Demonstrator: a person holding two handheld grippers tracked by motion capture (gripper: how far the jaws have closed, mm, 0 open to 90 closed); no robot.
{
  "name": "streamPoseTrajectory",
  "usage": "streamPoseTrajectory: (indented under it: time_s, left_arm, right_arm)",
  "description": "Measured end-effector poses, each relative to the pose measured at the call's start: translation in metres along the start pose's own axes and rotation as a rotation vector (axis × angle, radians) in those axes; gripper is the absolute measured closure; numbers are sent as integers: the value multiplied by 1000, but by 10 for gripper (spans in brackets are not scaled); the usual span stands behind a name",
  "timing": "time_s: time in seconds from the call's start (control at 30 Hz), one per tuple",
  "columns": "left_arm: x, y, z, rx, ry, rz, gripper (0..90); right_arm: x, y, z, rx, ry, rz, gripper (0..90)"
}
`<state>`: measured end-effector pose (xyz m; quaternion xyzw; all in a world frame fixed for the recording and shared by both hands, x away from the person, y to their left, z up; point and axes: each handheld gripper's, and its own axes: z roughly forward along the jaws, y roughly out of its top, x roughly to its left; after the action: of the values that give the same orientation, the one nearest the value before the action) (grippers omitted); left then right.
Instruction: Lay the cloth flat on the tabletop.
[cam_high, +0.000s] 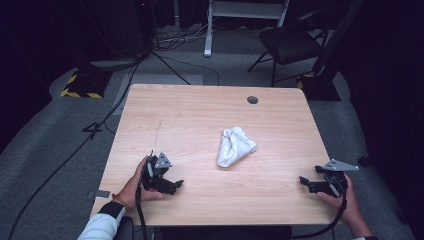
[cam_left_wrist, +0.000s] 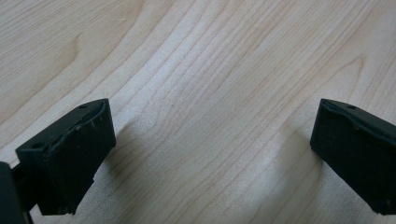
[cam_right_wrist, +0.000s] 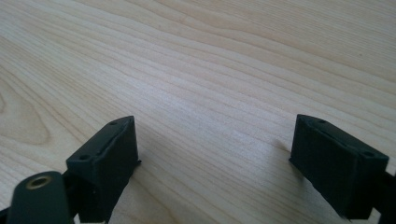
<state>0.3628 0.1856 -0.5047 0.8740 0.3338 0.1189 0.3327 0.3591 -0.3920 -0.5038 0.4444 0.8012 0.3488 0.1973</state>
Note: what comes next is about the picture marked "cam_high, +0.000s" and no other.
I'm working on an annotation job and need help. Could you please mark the yellow-black striped stand base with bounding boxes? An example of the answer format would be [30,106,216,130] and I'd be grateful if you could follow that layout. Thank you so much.
[296,73,342,102]
[59,68,113,100]

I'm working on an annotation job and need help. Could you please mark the orange bracelet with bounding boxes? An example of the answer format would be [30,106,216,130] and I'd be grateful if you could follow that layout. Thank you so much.
[111,193,130,211]

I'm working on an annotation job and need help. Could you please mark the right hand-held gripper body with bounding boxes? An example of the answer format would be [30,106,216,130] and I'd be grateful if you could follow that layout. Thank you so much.
[319,158,360,198]

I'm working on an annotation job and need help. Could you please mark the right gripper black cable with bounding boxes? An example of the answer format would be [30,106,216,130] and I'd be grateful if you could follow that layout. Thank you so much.
[292,189,349,240]

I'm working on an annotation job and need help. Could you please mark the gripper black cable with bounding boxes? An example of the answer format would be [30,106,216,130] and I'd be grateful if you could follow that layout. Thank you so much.
[292,189,349,240]
[134,181,150,240]

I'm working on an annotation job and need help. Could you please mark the person's left hand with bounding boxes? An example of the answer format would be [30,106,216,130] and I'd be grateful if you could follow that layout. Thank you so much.
[116,155,164,210]

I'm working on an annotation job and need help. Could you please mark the dark equipment cabinet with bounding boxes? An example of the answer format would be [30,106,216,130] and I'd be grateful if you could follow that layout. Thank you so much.
[79,0,155,64]

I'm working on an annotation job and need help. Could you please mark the white towel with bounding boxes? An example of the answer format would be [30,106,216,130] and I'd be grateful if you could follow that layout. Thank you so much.
[216,126,258,169]

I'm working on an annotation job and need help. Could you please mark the long black floor cable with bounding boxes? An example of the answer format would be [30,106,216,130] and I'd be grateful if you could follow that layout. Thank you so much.
[7,58,144,240]

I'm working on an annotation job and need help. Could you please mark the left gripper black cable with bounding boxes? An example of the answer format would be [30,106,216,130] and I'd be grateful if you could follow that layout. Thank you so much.
[134,181,150,240]

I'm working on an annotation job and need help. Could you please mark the grey tape strip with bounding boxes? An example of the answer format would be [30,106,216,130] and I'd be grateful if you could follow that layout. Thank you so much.
[86,189,111,200]

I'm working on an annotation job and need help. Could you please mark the white desk frame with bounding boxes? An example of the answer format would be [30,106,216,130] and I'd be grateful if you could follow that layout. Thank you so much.
[203,0,291,59]

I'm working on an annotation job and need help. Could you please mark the person's dark trousers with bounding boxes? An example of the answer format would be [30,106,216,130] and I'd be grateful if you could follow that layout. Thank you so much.
[153,225,294,240]

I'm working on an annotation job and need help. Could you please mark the person's right hand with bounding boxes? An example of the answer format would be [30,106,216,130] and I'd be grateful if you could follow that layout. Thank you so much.
[316,175,363,228]

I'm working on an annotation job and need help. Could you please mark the black slanted stand post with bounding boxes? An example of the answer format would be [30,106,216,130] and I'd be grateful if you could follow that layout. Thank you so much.
[312,0,365,79]

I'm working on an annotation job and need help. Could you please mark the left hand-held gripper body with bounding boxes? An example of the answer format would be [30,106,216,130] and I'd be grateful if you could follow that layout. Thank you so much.
[141,151,174,192]

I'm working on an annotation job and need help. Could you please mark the bundle of floor cables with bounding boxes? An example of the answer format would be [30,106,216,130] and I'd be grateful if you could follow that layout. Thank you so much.
[151,22,218,53]

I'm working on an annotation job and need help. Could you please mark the black folding chair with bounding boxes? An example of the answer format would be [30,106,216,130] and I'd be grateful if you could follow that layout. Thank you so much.
[246,9,330,88]

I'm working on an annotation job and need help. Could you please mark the thin black floor cable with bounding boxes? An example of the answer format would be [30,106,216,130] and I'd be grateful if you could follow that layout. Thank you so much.
[155,53,221,87]

